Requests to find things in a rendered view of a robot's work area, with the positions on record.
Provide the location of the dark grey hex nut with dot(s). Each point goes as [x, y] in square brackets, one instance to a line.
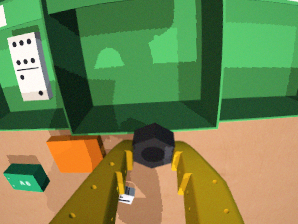
[153, 146]

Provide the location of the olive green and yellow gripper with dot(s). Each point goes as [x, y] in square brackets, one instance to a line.
[207, 197]

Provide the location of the green rack of three bins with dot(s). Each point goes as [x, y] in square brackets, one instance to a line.
[117, 67]

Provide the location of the orange square pad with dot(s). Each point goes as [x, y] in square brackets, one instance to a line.
[76, 154]

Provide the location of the white domino with black pips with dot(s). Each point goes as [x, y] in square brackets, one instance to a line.
[30, 66]

